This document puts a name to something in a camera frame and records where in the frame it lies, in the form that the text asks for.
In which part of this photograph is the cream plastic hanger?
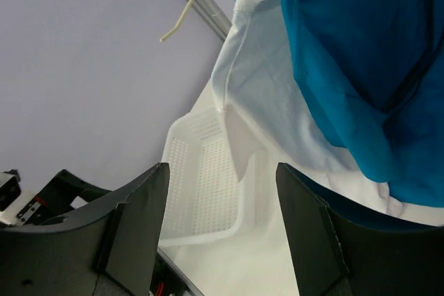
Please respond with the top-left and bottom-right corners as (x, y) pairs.
(159, 0), (215, 43)

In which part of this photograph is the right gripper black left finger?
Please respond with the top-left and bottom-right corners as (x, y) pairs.
(1, 163), (170, 295)

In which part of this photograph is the blue t-shirt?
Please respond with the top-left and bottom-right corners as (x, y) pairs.
(281, 0), (443, 207)

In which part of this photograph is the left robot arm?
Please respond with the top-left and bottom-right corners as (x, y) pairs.
(1, 169), (110, 229)

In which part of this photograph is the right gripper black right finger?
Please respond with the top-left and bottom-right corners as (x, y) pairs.
(276, 163), (443, 295)

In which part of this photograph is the white plastic laundry basket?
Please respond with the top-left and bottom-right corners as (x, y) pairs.
(159, 106), (267, 247)

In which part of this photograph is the white t-shirt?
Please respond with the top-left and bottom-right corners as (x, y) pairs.
(212, 0), (443, 226)

